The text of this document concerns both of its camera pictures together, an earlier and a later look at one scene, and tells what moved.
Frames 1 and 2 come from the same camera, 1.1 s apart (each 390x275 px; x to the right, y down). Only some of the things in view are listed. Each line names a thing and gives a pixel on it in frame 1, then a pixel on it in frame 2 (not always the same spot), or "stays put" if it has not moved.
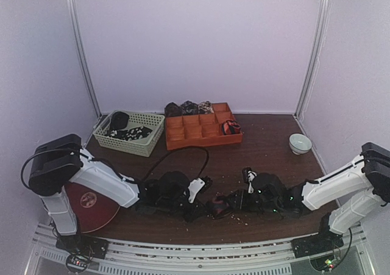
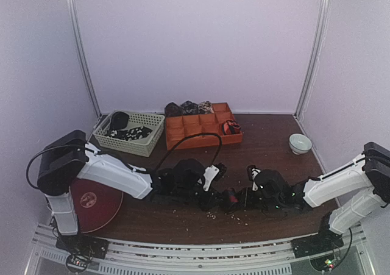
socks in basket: x=128 y=135 stays put
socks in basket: x=119 y=120 stays put
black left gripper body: x=167 y=205 → x=183 y=195
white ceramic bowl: x=299 y=144 stays put
